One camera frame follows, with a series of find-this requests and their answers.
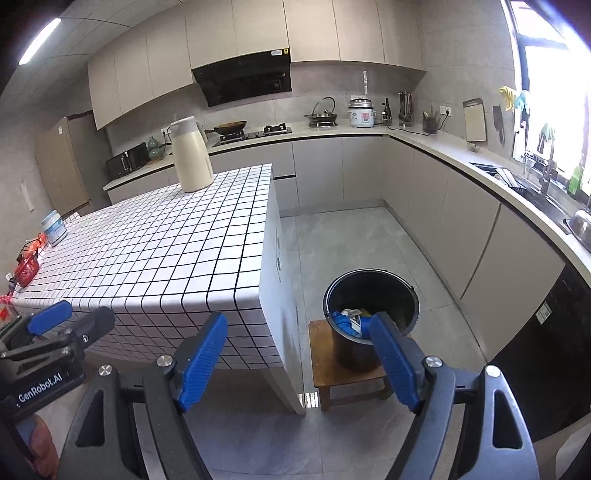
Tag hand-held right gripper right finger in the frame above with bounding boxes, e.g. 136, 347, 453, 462
368, 311, 541, 480

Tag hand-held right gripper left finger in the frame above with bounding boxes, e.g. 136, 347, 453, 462
60, 311, 229, 480

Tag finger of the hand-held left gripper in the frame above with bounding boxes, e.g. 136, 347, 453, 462
0, 305, 116, 370
0, 300, 73, 356

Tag blue plastic bag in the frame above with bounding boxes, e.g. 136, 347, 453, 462
331, 312, 370, 339

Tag black bucket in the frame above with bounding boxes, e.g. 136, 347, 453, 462
322, 269, 420, 372

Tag red basket with ribbon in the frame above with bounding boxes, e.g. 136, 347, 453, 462
14, 233, 47, 289

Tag wooden stool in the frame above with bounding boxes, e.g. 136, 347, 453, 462
308, 318, 393, 411

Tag blue and white canister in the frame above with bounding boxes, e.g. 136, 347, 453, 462
41, 210, 68, 247

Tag beige refrigerator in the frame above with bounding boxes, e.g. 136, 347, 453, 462
36, 114, 112, 217

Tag black built-in dishwasher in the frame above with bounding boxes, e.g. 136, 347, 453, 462
487, 263, 591, 462

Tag beige kitchen base cabinets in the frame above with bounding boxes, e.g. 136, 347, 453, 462
102, 121, 591, 361

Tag black microwave oven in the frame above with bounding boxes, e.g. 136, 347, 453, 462
106, 142, 149, 181

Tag cream thermos jug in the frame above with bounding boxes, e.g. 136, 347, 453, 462
168, 116, 214, 193

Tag kitchen sink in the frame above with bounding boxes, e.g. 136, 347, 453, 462
471, 161, 573, 217

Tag steel bowl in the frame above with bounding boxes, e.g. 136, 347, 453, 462
567, 210, 591, 252

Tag dark wok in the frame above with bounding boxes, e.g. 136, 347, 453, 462
205, 120, 247, 137

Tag black gas stove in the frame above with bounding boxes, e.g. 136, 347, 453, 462
212, 124, 293, 146

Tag metal kitchen faucet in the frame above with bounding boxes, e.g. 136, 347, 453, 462
522, 152, 561, 195

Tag white rice cooker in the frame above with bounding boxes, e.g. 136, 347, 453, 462
347, 98, 375, 129

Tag metal utensil rack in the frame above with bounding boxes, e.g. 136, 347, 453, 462
397, 91, 414, 127

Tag beige cutting board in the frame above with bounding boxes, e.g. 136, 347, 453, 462
462, 98, 488, 143

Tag black pan with glass lid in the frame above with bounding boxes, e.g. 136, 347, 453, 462
305, 97, 339, 126

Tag ceiling light strip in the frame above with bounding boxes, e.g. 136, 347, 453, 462
18, 17, 63, 65

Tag black range hood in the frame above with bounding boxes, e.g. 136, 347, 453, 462
191, 48, 293, 108

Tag kitchen window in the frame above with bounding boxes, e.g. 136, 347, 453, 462
503, 0, 591, 204

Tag beige upper cabinets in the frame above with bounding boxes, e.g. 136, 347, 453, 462
88, 0, 428, 131

